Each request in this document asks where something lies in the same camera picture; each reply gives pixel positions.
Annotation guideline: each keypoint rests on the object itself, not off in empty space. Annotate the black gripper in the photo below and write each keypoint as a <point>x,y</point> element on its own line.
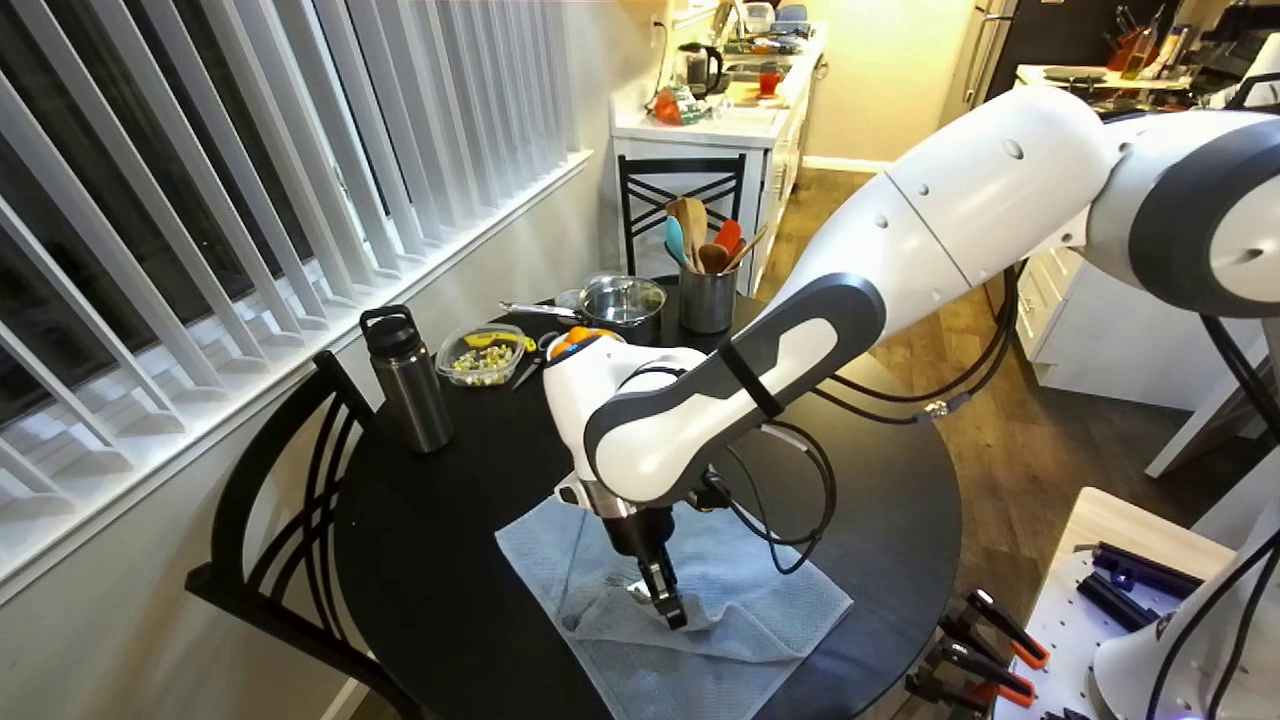
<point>640,525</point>

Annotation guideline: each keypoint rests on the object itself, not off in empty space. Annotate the light blue towel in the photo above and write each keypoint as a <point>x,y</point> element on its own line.
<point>747,640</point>

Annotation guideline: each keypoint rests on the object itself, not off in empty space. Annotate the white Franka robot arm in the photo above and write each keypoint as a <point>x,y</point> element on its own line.
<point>960,224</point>

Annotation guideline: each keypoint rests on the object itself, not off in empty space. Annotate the white bowl of oranges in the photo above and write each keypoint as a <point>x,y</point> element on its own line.
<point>567,341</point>

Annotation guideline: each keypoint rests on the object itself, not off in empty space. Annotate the steel utensil holder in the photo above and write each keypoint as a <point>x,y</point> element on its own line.
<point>705,304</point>

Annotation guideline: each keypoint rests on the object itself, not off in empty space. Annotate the bowl of green food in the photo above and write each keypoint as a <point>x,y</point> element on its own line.
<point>481,363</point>

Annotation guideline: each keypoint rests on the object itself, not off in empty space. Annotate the steel pot with lid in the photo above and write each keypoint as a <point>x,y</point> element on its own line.
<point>624,302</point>

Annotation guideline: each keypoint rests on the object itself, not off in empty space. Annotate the black clamp orange tips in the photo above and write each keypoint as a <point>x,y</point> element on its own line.
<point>987,662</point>
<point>1006,627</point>
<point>947,691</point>

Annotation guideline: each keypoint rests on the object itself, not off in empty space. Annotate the yellow banana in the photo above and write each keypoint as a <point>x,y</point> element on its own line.
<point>503,341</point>

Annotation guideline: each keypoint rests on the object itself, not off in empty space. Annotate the dark steel water bottle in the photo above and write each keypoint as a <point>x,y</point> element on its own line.
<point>406,385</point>

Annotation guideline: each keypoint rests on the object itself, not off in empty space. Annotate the teal silicone spatula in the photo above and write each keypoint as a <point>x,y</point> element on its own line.
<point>674,246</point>

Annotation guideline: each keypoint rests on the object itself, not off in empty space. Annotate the red spatula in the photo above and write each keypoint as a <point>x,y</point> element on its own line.
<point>724,242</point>

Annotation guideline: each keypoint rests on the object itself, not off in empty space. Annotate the wooden spatula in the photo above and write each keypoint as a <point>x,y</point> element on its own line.
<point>688,224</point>

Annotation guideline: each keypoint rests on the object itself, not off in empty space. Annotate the wooden base board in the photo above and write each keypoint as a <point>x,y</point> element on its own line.
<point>1054,627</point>

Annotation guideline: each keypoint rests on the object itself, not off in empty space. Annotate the black wooden chair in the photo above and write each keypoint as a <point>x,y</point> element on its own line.
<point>267,506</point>

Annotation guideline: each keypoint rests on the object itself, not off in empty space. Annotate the white window sill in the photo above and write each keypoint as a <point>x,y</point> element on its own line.
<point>267,402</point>

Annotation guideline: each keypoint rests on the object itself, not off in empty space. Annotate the black and purple clamp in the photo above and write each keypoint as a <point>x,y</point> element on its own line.
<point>1143,567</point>
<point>1112,601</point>

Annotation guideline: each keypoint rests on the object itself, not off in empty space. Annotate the white kitchen counter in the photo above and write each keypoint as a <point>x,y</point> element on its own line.
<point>720,125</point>

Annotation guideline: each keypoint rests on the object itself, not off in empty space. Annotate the black electric kettle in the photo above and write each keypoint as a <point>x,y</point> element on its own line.
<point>701,69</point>

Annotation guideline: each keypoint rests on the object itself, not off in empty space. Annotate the white cabinet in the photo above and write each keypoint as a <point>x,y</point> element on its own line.
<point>1135,353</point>

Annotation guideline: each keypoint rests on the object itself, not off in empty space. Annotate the white vertical window blinds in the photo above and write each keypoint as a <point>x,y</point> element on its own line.
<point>200,173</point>

